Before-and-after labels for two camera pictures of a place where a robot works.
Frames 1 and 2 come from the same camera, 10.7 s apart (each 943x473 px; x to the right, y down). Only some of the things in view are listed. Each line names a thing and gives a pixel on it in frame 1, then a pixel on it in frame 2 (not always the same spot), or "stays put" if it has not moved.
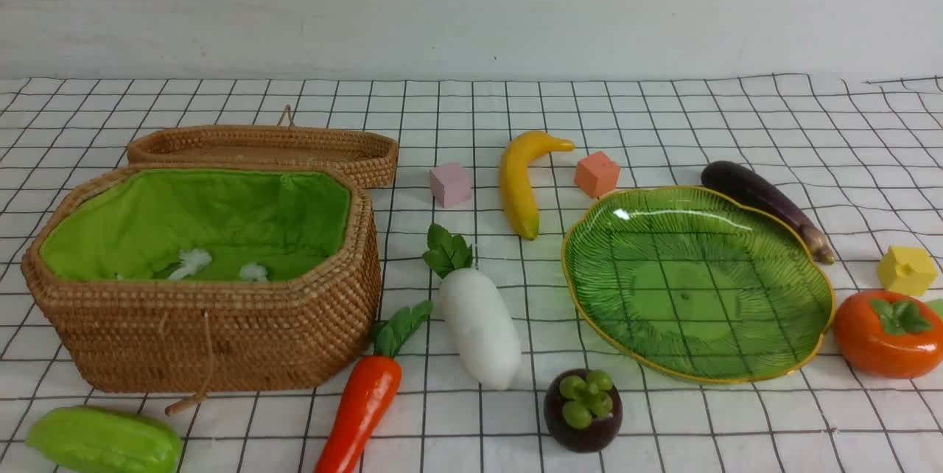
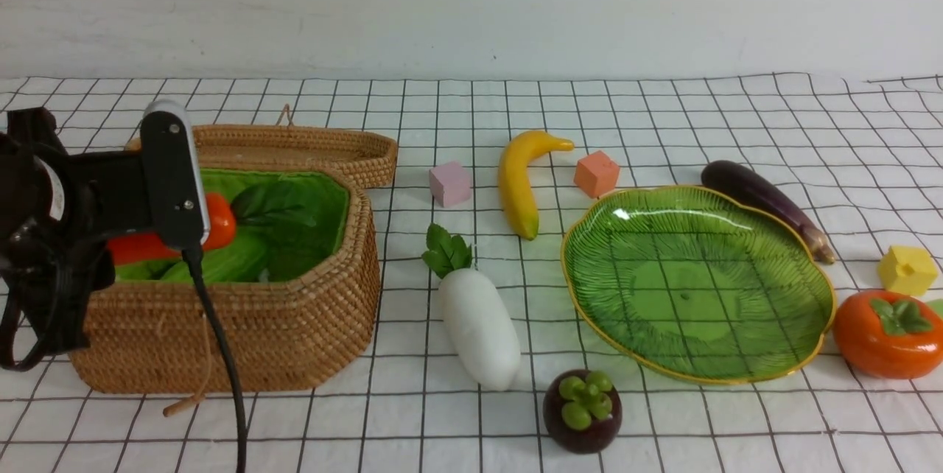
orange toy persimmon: (888, 334) stays put
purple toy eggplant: (735, 178) stays put
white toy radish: (480, 318) stays put
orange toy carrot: (367, 393) -> (271, 205)
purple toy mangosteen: (583, 409) stays put
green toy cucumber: (93, 440) -> (242, 258)
